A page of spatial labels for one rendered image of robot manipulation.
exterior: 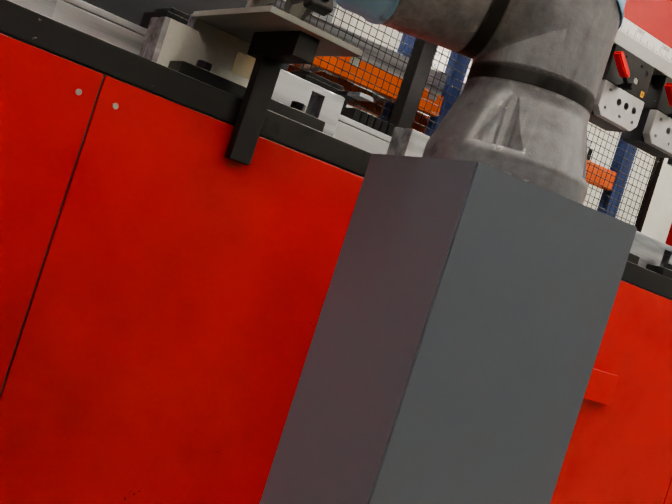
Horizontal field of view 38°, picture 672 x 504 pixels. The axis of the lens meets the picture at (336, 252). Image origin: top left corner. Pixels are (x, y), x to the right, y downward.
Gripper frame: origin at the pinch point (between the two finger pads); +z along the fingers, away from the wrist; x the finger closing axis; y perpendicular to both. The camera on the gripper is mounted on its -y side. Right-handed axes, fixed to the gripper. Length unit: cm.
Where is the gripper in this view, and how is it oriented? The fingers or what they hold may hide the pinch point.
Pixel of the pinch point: (262, 28)
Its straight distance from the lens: 169.5
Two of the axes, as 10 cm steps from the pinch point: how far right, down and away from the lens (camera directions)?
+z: -5.9, 6.1, 5.2
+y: -2.3, -7.5, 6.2
